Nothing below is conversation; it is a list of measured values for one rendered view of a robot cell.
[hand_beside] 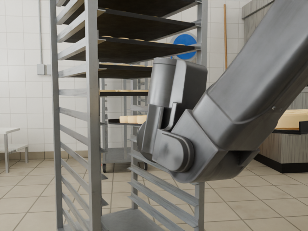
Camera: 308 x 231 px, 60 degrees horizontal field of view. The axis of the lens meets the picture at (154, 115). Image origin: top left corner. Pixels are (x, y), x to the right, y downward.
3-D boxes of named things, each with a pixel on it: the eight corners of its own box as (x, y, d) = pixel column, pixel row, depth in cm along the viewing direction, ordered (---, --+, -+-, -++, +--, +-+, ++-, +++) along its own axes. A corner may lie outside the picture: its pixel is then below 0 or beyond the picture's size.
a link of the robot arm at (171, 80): (180, 178, 25) (237, 173, 30) (203, 52, 23) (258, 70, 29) (118, 144, 34) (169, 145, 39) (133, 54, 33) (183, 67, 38)
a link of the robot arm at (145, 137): (130, 159, 32) (176, 170, 31) (139, 102, 32) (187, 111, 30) (145, 149, 39) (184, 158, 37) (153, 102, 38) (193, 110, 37)
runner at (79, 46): (106, 40, 85) (106, 30, 84) (97, 39, 83) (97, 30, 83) (62, 60, 139) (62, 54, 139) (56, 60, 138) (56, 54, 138)
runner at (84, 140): (107, 152, 88) (107, 143, 87) (99, 153, 86) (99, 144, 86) (64, 129, 143) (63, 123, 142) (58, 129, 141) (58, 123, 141)
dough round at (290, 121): (313, 127, 36) (312, 112, 36) (302, 129, 33) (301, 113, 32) (275, 126, 40) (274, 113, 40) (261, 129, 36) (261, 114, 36)
